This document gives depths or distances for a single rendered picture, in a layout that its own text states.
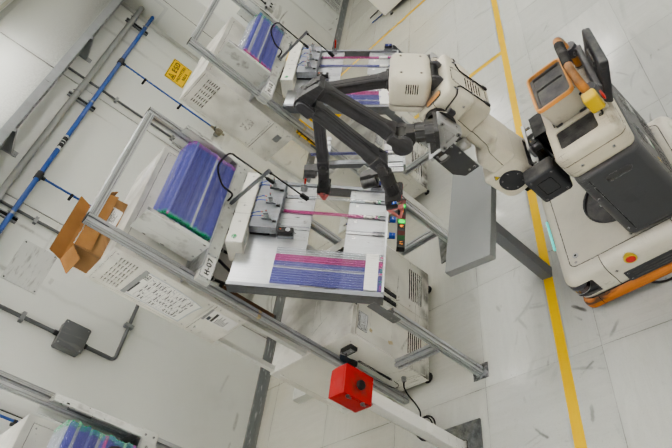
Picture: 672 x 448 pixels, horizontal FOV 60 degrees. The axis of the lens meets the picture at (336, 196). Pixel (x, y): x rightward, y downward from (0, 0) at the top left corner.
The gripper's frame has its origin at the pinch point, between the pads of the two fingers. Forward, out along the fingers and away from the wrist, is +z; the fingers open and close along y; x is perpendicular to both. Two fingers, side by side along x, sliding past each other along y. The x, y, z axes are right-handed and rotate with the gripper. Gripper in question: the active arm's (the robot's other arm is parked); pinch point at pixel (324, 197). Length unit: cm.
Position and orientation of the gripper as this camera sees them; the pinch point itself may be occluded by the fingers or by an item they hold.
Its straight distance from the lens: 300.4
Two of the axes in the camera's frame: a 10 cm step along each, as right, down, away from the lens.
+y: -1.0, 6.9, -7.2
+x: 9.9, 0.7, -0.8
